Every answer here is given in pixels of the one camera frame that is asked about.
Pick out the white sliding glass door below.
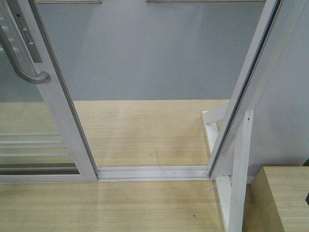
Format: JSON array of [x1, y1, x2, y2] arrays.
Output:
[[0, 0, 98, 183]]

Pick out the grey curved door handle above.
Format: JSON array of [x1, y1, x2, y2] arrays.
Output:
[[0, 24, 51, 85]]

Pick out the light wooden platform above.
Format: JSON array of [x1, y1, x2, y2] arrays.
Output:
[[0, 100, 226, 232]]

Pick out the aluminium floor track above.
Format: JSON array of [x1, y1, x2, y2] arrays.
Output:
[[98, 165, 209, 182]]

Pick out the white wooden support brace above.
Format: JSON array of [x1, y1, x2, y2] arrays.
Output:
[[215, 110, 254, 232]]

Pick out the light wooden box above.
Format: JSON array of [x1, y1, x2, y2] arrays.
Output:
[[251, 166, 309, 232]]

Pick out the white door frame post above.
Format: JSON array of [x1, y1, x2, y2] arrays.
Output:
[[203, 0, 281, 179]]

